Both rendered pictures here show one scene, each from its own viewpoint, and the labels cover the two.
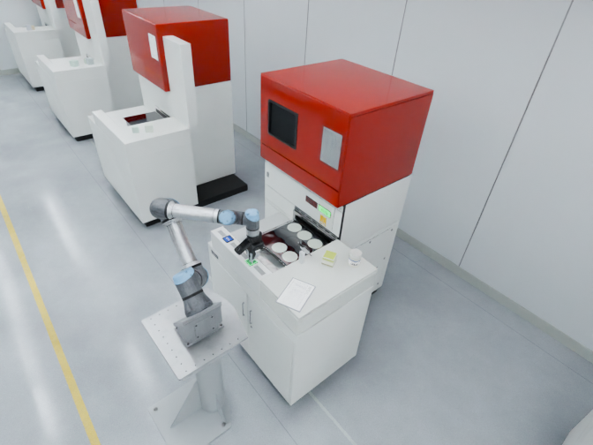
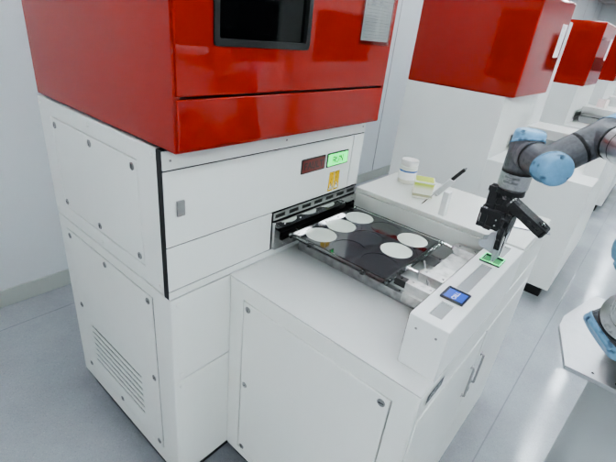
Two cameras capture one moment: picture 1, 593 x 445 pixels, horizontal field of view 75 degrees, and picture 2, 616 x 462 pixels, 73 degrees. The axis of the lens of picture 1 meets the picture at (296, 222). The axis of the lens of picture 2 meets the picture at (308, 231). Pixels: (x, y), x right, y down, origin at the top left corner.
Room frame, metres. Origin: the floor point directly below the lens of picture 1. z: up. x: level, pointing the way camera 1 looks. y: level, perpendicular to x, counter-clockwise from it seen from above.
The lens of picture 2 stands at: (2.38, 1.18, 1.50)
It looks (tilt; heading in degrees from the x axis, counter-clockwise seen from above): 26 degrees down; 260
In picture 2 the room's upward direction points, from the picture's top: 7 degrees clockwise
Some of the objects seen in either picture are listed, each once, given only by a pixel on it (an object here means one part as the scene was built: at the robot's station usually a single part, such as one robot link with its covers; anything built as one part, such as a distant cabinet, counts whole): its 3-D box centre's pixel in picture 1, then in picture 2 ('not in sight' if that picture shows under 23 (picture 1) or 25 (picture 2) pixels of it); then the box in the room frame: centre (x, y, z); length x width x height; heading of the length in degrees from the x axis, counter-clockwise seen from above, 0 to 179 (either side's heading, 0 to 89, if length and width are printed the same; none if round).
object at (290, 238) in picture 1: (292, 241); (367, 237); (1.98, 0.02, 0.90); 0.34 x 0.34 x 0.01; 42
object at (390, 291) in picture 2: not in sight; (360, 275); (2.02, 0.15, 0.84); 0.50 x 0.02 x 0.03; 132
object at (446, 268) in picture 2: (261, 262); (442, 279); (1.79, 0.20, 0.87); 0.36 x 0.08 x 0.03; 42
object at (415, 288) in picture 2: not in sight; (421, 290); (1.91, 0.31, 0.89); 0.08 x 0.03 x 0.03; 132
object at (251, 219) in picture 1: (251, 219); (524, 151); (1.70, 0.25, 1.27); 0.09 x 0.08 x 0.11; 83
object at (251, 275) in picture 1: (239, 259); (468, 299); (1.78, 0.34, 0.89); 0.55 x 0.09 x 0.14; 42
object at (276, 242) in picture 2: (313, 230); (316, 218); (2.13, -0.12, 0.89); 0.44 x 0.02 x 0.10; 42
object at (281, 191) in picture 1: (299, 202); (281, 194); (2.27, -0.01, 1.02); 0.82 x 0.03 x 0.40; 42
